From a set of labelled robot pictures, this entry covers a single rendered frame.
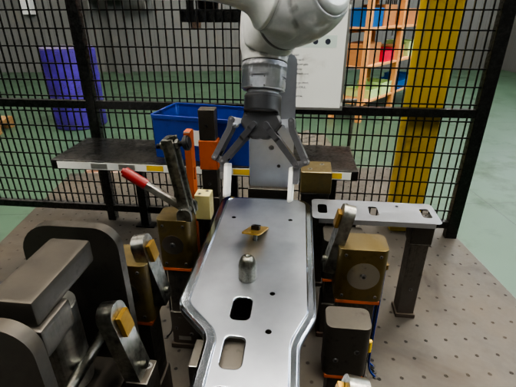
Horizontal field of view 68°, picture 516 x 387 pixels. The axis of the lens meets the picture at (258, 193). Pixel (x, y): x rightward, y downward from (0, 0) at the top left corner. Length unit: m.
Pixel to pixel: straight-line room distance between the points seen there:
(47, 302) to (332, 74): 1.01
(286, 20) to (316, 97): 0.64
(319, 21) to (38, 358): 0.53
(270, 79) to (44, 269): 0.50
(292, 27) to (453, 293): 0.90
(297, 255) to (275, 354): 0.24
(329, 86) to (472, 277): 0.72
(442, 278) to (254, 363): 0.85
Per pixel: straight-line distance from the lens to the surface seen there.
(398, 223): 0.92
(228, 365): 0.58
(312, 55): 1.22
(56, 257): 0.47
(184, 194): 0.76
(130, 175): 0.79
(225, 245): 0.78
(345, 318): 0.65
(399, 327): 1.09
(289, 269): 0.72
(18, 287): 0.45
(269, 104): 0.75
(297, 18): 0.62
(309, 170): 0.98
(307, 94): 1.24
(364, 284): 0.76
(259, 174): 1.02
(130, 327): 0.54
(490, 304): 1.27
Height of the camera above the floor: 1.43
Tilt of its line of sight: 26 degrees down
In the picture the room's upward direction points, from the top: straight up
